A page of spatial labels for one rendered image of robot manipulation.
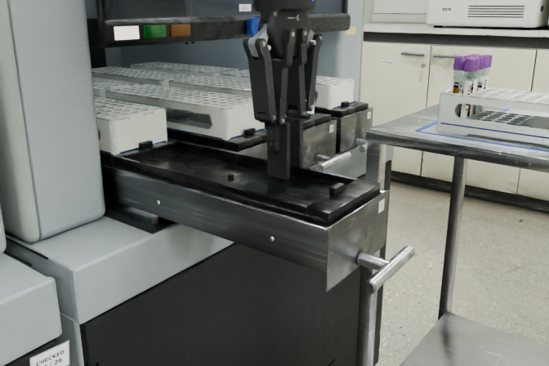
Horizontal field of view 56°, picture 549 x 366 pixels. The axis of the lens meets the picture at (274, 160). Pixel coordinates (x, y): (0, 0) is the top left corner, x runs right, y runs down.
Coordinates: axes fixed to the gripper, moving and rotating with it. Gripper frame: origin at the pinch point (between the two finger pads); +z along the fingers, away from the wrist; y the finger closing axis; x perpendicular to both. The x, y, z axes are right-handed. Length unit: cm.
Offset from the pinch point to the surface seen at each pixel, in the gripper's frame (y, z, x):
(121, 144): 8.3, 1.2, -21.8
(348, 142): -37.6, 9.2, -11.4
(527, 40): -229, 0, -20
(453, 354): -50, 56, 10
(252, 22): -14.4, -14.5, -16.8
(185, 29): -0.8, -14.0, -17.7
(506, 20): -224, -9, -29
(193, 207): 11.3, 5.6, -5.2
